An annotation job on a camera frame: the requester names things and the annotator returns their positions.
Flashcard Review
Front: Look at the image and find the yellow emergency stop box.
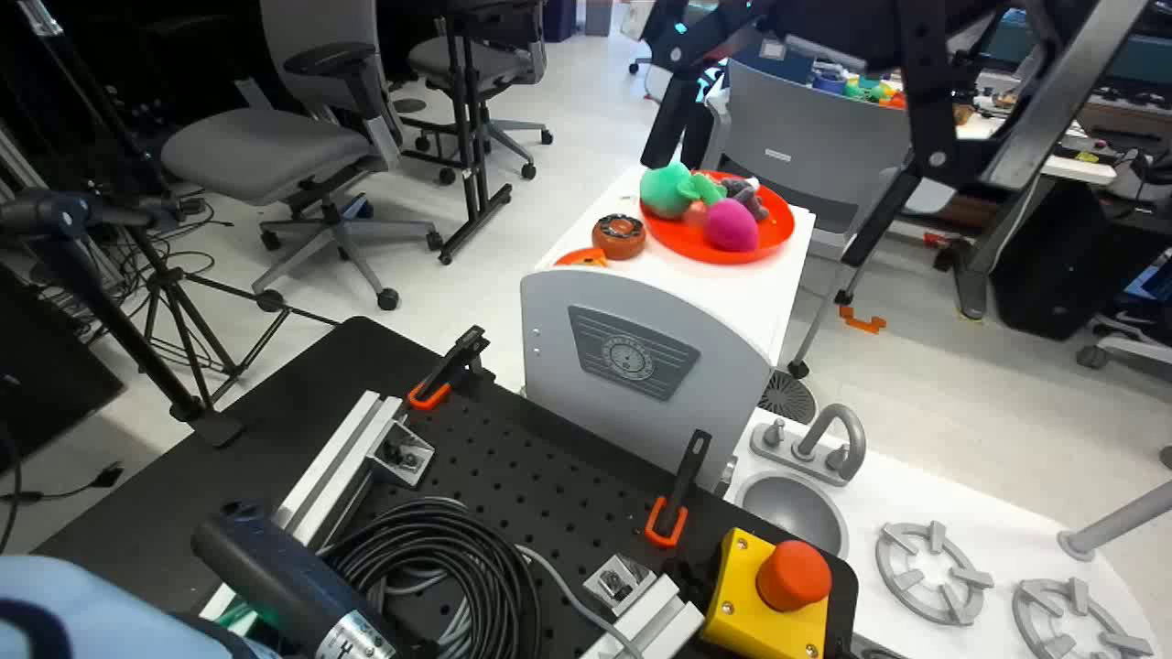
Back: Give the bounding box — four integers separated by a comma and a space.
697, 523, 837, 659

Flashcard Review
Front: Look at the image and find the pink plush toy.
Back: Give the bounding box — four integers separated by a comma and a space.
700, 197, 760, 257

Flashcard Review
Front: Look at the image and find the orange toy pizza slice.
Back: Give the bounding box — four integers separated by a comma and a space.
552, 244, 615, 269

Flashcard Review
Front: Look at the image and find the black orange bar clamp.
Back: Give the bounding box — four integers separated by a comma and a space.
639, 428, 714, 553
404, 322, 494, 416

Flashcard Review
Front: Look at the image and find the grey chair base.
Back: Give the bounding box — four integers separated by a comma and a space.
1073, 306, 1172, 379

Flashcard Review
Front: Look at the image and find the white toy kitchen counter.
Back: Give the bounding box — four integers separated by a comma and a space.
723, 406, 1163, 659

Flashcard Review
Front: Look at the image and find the black coiled cable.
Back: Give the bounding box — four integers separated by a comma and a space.
322, 490, 543, 659

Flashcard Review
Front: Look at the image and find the black power cable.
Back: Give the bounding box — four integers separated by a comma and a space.
0, 416, 129, 557

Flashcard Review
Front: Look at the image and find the short aluminium extrusion rail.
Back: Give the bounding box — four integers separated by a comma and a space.
577, 570, 710, 659

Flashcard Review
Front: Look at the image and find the grey padded office chair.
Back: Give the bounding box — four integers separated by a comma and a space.
157, 0, 448, 315

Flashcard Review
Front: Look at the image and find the black computer tower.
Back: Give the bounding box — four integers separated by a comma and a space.
983, 179, 1131, 345

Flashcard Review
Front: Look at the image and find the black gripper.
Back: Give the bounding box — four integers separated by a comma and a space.
637, 0, 980, 269

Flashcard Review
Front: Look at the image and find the colourful small toys pile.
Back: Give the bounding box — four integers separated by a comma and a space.
806, 60, 910, 118

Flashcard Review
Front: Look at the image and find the grey round floor base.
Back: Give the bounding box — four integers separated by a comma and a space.
760, 366, 819, 428

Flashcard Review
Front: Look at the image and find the black camera tripod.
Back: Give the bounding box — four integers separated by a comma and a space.
23, 217, 346, 428

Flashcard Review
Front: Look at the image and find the black stand pole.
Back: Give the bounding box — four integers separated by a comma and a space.
9, 0, 168, 197

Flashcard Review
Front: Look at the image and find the thin grey cable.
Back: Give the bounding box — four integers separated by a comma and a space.
513, 540, 637, 656

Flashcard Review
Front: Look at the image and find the grey toy faucet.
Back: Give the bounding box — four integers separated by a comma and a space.
745, 399, 871, 490

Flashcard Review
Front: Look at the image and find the dark blue cylinder device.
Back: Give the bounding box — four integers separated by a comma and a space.
189, 503, 397, 659

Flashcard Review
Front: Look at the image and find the orange round plate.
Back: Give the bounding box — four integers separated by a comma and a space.
637, 163, 797, 266

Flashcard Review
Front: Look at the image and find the grey plastic visitor chair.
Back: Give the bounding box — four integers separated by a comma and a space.
697, 55, 970, 385

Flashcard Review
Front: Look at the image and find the green plush toy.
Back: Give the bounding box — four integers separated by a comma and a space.
637, 157, 723, 224

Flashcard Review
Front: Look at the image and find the grey toy sink basin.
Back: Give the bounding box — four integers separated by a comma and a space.
737, 472, 850, 560

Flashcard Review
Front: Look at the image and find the long aluminium extrusion rail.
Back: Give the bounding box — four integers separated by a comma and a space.
198, 387, 411, 625

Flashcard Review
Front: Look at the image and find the white toy fridge cabinet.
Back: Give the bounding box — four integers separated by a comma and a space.
517, 160, 819, 499

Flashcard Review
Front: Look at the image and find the orange floor tape marker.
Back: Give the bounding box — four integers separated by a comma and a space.
836, 302, 889, 338

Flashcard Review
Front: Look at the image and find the dark purple plush toy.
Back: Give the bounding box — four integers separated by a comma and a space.
720, 177, 771, 227

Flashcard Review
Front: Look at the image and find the small brown donut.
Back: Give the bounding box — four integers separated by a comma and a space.
589, 213, 653, 263

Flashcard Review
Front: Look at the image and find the black metal stand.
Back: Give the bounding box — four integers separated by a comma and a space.
430, 0, 520, 266

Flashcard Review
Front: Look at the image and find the grey metal pole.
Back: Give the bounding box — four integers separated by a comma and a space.
1054, 476, 1172, 568

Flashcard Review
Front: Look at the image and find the grey toy stove burner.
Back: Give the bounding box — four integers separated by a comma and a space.
1007, 576, 1157, 659
871, 518, 999, 631

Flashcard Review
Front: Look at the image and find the black stereo camera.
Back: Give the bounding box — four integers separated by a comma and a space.
0, 186, 157, 241

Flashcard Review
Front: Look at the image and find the silver mounting bracket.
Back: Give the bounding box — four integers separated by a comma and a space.
581, 553, 664, 618
369, 424, 438, 490

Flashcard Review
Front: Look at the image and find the blue storage bin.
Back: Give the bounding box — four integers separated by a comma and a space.
750, 33, 819, 86

